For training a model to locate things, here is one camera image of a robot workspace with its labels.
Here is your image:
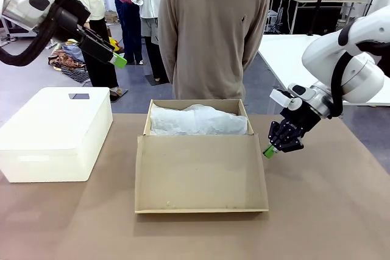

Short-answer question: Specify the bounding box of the brown patterned cloth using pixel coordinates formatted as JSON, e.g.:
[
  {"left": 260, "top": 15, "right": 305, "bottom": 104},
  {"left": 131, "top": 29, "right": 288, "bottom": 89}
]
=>
[{"left": 48, "top": 51, "right": 88, "bottom": 71}]

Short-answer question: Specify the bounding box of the tan cardboard shoe box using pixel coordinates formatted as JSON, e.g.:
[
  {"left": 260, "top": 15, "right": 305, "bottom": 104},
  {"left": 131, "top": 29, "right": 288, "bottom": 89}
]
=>
[{"left": 134, "top": 98, "right": 270, "bottom": 214}]

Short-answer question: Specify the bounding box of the small brown cardboard box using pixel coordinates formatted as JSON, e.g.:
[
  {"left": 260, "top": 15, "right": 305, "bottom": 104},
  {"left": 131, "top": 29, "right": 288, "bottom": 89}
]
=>
[{"left": 104, "top": 10, "right": 119, "bottom": 24}]

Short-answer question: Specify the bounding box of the black vertical pole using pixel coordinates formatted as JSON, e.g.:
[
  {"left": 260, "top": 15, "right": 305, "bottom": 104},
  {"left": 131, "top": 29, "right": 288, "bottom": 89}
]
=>
[{"left": 307, "top": 0, "right": 332, "bottom": 37}]

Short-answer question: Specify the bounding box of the person in beige sweater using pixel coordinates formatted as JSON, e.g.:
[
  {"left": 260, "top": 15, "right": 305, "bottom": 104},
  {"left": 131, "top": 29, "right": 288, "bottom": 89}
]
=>
[{"left": 157, "top": 0, "right": 272, "bottom": 101}]

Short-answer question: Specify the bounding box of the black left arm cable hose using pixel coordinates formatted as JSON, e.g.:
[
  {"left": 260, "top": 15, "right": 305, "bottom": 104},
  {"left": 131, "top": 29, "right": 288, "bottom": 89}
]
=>
[{"left": 0, "top": 13, "right": 62, "bottom": 66}]

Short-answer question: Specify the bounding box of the blue striped cloth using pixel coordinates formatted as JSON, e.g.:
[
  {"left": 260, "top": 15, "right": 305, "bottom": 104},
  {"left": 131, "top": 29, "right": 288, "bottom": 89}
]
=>
[{"left": 60, "top": 43, "right": 87, "bottom": 63}]

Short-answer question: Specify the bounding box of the grey metal cart frame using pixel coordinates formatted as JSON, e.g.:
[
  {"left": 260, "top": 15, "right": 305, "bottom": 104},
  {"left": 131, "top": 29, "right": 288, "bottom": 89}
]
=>
[{"left": 0, "top": 15, "right": 39, "bottom": 43}]

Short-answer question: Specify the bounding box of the brown workbench with black legs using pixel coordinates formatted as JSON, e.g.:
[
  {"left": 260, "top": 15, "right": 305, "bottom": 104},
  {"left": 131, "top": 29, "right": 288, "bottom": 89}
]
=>
[{"left": 274, "top": 0, "right": 371, "bottom": 36}]

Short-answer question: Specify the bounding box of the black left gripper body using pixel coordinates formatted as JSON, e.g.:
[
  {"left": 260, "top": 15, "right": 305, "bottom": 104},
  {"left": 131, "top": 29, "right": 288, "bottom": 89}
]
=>
[{"left": 45, "top": 0, "right": 92, "bottom": 44}]

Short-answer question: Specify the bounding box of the white storage box lid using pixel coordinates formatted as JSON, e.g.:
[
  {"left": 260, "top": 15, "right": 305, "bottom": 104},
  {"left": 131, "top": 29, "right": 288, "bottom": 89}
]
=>
[{"left": 0, "top": 86, "right": 110, "bottom": 151}]

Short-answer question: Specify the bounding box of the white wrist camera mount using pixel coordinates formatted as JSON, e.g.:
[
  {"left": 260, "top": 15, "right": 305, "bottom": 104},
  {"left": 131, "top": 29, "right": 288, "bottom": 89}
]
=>
[{"left": 269, "top": 88, "right": 303, "bottom": 112}]

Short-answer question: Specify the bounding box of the dark checked cloth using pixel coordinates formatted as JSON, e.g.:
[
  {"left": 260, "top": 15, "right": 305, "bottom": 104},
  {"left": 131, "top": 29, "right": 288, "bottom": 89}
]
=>
[{"left": 60, "top": 65, "right": 91, "bottom": 85}]

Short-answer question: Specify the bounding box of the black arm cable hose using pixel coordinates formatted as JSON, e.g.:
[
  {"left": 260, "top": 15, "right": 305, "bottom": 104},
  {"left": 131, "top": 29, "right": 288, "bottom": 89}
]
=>
[
  {"left": 330, "top": 21, "right": 358, "bottom": 118},
  {"left": 0, "top": 13, "right": 62, "bottom": 66}
]

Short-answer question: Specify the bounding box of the white plastic crate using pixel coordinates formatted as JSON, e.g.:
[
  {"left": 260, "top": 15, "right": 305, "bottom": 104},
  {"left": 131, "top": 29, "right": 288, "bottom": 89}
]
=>
[{"left": 267, "top": 10, "right": 279, "bottom": 33}]

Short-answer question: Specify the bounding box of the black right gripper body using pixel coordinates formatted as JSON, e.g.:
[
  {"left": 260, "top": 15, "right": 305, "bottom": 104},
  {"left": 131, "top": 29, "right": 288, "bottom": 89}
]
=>
[{"left": 280, "top": 100, "right": 321, "bottom": 139}]

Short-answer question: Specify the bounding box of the yellow cloth item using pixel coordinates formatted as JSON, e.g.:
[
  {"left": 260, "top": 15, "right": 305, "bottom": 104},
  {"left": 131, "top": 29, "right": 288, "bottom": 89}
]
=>
[{"left": 108, "top": 37, "right": 125, "bottom": 55}]

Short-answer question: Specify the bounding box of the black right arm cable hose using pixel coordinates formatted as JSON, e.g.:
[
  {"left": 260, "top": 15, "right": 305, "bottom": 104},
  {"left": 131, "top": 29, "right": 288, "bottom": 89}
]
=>
[{"left": 330, "top": 21, "right": 358, "bottom": 118}]

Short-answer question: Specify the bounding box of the white side table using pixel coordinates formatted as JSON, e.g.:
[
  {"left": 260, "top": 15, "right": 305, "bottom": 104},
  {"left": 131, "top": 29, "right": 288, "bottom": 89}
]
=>
[{"left": 257, "top": 34, "right": 390, "bottom": 106}]

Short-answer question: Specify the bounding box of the white plastic storage box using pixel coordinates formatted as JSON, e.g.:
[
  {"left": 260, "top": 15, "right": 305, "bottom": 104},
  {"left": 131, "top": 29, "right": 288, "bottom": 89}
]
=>
[{"left": 0, "top": 89, "right": 114, "bottom": 184}]

